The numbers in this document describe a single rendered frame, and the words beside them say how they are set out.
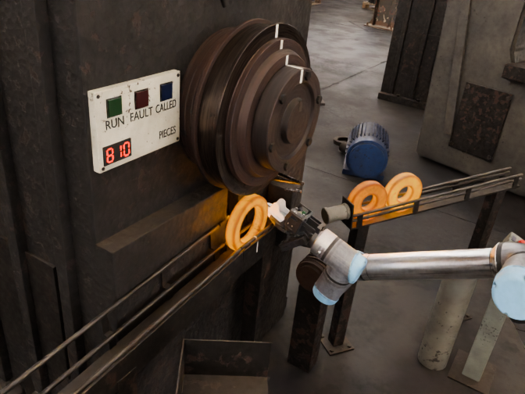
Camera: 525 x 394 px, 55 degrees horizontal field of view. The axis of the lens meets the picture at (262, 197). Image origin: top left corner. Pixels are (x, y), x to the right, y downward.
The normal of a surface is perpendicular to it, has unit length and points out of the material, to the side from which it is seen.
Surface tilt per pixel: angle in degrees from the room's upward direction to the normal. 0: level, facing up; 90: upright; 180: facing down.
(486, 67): 90
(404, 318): 0
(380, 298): 0
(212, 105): 73
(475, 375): 90
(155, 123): 90
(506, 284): 84
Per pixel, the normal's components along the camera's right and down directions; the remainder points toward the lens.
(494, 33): -0.73, 0.27
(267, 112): -0.47, 0.03
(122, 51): 0.84, 0.33
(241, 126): -0.10, 0.37
